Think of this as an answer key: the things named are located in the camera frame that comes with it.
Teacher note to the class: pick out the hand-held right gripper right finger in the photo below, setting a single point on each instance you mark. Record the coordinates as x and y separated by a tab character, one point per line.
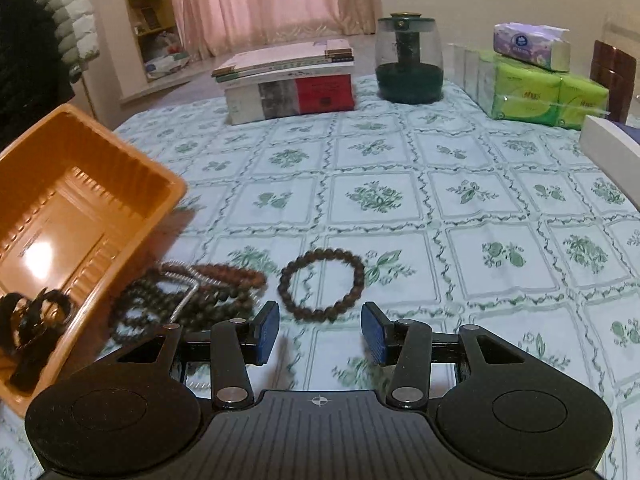
375	332

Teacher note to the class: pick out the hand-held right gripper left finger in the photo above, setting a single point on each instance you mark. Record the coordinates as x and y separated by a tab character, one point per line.
270	332

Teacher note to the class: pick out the orange plastic tray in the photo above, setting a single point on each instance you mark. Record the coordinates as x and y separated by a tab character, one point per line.
75	195

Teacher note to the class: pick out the green floral tablecloth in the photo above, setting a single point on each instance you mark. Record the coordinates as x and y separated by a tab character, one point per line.
450	260

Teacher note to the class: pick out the thick boxed book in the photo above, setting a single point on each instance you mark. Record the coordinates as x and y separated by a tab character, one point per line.
265	102

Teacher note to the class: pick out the glass teapot with green base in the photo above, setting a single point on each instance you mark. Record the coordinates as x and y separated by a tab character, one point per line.
407	85

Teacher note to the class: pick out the stack of thin books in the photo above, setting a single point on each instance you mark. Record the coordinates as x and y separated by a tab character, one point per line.
280	60

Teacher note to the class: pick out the green tissue multipack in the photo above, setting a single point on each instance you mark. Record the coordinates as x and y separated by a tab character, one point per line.
525	95

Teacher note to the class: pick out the plastic bag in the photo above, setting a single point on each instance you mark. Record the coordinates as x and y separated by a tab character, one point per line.
165	62

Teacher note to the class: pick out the long white box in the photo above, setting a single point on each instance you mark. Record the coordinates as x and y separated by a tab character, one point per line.
605	145

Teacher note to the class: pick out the metal coat stand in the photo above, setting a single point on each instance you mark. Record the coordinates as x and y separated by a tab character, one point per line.
86	91

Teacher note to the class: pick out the flat blue box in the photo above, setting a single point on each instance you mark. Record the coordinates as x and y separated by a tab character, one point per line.
631	134

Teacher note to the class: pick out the purple tissue pack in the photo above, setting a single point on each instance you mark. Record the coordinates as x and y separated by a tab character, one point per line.
525	45

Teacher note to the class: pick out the pink curtain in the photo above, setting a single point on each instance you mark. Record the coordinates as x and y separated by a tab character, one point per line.
270	0

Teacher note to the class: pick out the black puffer jacket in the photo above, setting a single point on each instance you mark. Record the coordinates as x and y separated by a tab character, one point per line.
25	60

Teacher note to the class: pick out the grey white puffer jacket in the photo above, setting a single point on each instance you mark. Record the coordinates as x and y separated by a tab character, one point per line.
75	15

